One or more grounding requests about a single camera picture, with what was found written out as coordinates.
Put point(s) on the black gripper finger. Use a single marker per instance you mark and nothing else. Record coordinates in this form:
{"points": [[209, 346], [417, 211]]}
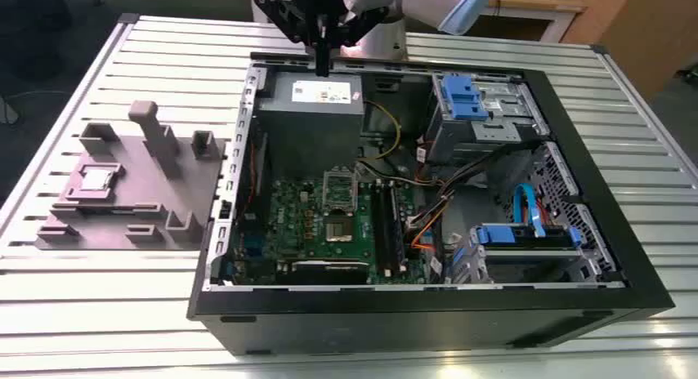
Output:
{"points": [[284, 15], [362, 23]]}

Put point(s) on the silver CPU chip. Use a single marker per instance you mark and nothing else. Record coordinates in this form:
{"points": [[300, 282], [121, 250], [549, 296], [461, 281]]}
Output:
{"points": [[98, 180]]}

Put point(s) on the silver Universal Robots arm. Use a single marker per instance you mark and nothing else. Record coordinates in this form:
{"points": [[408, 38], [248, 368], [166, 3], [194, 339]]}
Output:
{"points": [[382, 44]]}

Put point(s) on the CPU socket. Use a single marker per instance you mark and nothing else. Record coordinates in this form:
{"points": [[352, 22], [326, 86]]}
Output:
{"points": [[340, 230]]}

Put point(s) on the blue drive bay latch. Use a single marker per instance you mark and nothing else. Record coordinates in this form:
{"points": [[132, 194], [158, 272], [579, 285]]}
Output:
{"points": [[464, 89]]}

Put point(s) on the grey power supply unit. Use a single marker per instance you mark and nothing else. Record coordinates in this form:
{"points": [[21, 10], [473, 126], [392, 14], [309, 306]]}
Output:
{"points": [[312, 130]]}

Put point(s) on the grey metal drive cage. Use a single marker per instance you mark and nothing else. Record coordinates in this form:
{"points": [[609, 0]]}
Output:
{"points": [[503, 132]]}

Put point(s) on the green motherboard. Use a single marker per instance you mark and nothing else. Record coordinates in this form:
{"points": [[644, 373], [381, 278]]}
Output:
{"points": [[294, 199]]}

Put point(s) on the grey parts rack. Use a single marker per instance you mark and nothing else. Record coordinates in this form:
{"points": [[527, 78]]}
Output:
{"points": [[142, 183]]}

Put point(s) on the wooden cabinet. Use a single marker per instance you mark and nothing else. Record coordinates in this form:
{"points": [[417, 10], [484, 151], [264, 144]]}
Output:
{"points": [[644, 36]]}

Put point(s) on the hard disk in blue carrier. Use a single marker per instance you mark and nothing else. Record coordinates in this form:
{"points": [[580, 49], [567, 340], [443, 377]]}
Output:
{"points": [[497, 236]]}

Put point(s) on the black RAM stick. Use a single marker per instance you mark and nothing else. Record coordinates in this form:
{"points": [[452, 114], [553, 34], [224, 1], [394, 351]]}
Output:
{"points": [[106, 210]]}

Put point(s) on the black graphics card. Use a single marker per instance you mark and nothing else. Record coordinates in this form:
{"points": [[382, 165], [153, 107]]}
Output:
{"points": [[328, 273]]}

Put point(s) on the grey metal disk bay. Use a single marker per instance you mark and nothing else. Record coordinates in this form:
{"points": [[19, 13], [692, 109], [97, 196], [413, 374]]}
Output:
{"points": [[472, 268]]}

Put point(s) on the black PC case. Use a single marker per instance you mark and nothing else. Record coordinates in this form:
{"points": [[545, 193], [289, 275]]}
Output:
{"points": [[382, 322]]}

